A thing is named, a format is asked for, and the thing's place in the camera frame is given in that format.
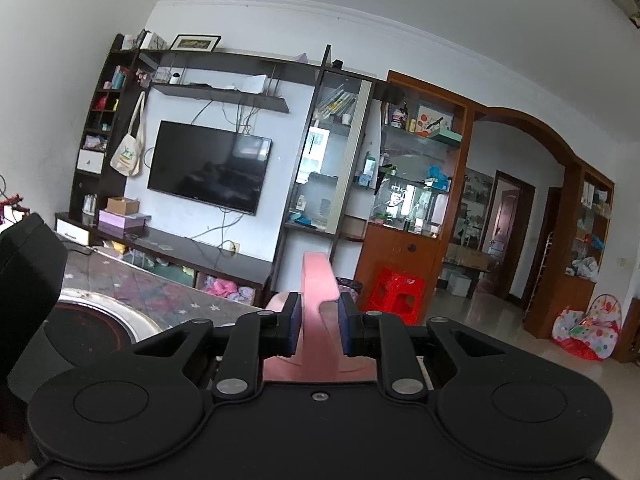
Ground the small cardboard box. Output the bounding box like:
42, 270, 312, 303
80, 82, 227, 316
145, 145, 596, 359
106, 196, 140, 215

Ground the brown wooden door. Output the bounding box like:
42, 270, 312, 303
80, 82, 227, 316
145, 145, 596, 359
482, 170, 536, 302

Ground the red toy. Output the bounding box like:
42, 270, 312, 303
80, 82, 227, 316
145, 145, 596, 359
0, 194, 26, 224

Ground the large cardboard box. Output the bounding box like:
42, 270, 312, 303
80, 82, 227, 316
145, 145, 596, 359
444, 245, 492, 272

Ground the dark wooden wall unit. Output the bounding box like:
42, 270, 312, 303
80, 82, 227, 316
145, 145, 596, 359
54, 32, 406, 307

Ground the white plastic bag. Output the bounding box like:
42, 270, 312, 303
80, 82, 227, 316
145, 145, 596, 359
569, 256, 600, 282

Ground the pink clothes pile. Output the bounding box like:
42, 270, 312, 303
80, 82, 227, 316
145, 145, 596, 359
202, 277, 242, 299

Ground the black framed picture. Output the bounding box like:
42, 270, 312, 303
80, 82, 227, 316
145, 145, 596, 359
169, 34, 222, 53

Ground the metal shoe rack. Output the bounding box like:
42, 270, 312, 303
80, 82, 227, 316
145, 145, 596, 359
524, 230, 554, 322

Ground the cream tote bag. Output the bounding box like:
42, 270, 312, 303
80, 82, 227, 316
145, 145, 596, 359
110, 91, 147, 177

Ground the polka dot toy tent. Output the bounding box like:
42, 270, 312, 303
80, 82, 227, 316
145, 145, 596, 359
551, 294, 622, 361

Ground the colourful picture card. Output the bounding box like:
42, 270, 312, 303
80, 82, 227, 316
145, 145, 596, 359
414, 104, 455, 136

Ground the pink plastic scraper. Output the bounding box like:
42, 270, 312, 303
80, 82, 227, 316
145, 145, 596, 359
264, 252, 377, 382

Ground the brown wooden partition cabinet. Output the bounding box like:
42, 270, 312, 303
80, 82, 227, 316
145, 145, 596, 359
522, 159, 616, 342

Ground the round metal container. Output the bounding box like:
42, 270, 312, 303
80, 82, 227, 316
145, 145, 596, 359
44, 287, 164, 368

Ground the brown wooden display cabinet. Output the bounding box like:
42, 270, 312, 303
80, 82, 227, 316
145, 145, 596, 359
354, 70, 474, 324

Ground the white storage bin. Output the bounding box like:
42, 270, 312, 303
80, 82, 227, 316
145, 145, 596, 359
446, 272, 473, 297

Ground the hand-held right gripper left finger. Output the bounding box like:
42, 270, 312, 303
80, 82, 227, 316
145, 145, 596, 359
133, 294, 303, 397

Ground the star pattern tablecloth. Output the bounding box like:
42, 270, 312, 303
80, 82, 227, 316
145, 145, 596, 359
54, 246, 262, 342

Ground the red plastic stool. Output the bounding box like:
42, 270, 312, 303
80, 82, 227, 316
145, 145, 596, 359
359, 266, 426, 326

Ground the pink flat box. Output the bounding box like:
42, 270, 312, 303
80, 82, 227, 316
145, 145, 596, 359
98, 209, 151, 234

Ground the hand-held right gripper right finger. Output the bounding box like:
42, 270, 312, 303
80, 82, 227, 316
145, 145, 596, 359
337, 296, 504, 397

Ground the black flat screen television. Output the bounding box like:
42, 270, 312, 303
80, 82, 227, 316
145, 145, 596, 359
147, 120, 273, 216

